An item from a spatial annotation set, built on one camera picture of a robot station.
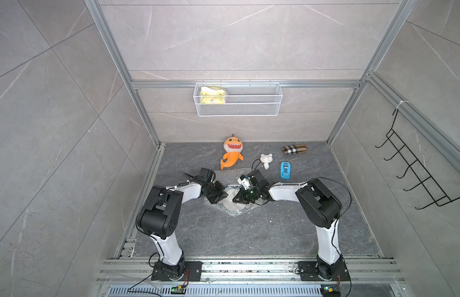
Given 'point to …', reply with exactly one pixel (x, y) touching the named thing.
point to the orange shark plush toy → (233, 146)
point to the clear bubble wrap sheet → (229, 180)
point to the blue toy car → (285, 170)
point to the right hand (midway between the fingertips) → (234, 200)
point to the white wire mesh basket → (237, 99)
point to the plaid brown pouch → (294, 149)
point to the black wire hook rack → (437, 194)
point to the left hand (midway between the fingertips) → (230, 190)
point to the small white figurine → (266, 159)
